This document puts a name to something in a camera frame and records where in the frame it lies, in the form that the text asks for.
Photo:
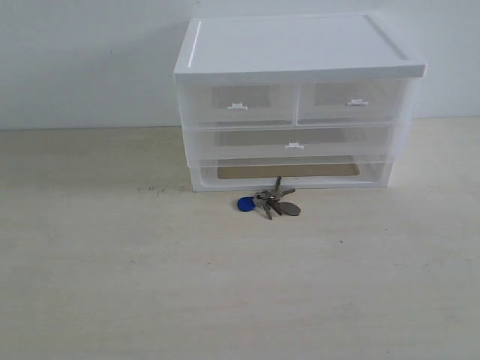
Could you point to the key bunch with blue tag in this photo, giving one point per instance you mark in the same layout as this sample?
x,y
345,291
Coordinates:
x,y
270,201

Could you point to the white plastic drawer cabinet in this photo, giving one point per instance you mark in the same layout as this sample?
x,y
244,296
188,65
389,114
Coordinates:
x,y
298,50

